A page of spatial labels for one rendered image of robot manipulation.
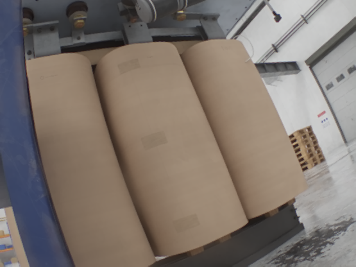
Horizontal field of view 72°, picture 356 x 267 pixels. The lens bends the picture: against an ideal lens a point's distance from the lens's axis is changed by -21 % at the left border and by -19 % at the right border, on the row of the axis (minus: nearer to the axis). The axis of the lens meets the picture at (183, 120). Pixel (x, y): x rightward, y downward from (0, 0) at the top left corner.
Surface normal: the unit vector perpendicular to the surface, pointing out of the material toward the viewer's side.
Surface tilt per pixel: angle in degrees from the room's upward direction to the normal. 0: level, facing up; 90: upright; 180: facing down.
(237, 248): 90
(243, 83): 90
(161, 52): 90
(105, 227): 90
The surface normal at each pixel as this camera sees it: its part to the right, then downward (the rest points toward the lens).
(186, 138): 0.39, -0.41
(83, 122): 0.58, -0.44
